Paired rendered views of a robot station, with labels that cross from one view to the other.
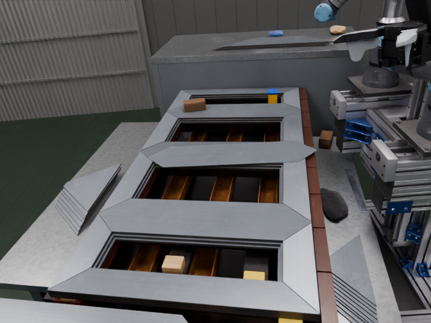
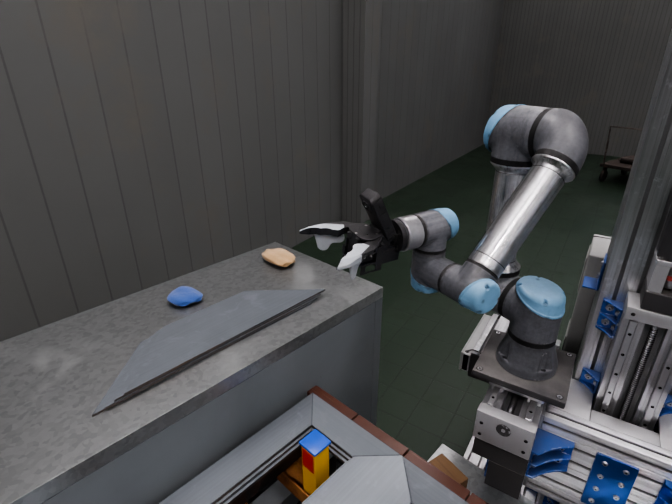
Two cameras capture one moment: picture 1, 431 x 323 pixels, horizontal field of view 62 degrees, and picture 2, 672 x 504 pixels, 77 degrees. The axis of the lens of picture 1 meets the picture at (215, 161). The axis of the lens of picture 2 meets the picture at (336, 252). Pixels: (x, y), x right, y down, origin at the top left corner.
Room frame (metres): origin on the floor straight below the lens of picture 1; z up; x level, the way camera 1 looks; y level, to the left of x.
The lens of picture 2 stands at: (1.47, 0.28, 1.78)
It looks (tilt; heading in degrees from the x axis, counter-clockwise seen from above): 24 degrees down; 301
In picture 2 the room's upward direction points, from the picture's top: straight up
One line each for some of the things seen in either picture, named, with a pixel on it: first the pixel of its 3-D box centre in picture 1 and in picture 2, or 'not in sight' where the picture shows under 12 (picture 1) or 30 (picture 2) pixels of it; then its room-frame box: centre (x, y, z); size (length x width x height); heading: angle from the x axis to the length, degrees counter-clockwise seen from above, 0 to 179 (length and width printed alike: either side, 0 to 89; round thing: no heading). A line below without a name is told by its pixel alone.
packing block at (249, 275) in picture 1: (254, 282); not in sight; (0.69, -0.08, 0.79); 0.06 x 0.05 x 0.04; 78
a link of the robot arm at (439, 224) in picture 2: not in sight; (431, 228); (1.75, -0.60, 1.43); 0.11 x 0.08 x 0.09; 62
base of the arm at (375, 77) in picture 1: (381, 71); (529, 346); (1.51, -0.77, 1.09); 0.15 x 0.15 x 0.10
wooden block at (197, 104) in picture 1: (194, 104); not in sight; (1.87, 0.09, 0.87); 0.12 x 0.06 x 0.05; 94
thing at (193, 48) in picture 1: (256, 44); (169, 336); (2.44, -0.35, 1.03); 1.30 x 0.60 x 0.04; 78
